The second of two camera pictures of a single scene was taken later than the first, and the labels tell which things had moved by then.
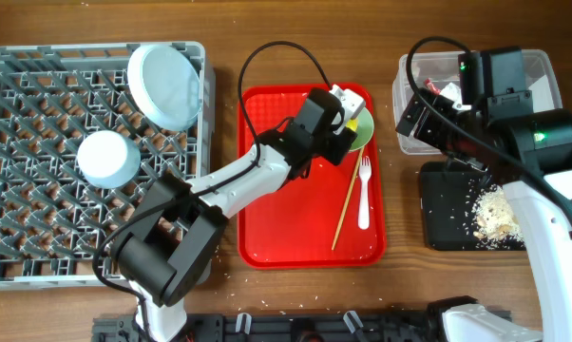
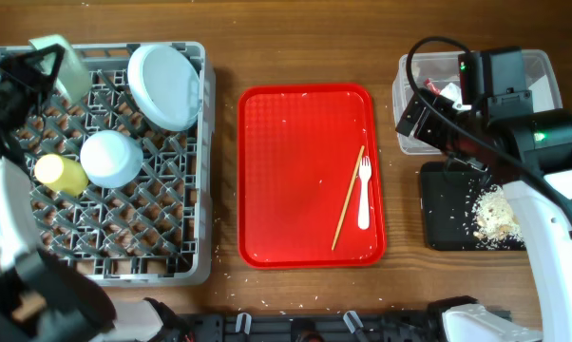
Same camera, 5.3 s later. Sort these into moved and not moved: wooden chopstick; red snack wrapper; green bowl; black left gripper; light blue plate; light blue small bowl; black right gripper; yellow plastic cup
Moved: black left gripper; green bowl; yellow plastic cup
Not moved: red snack wrapper; wooden chopstick; light blue plate; light blue small bowl; black right gripper
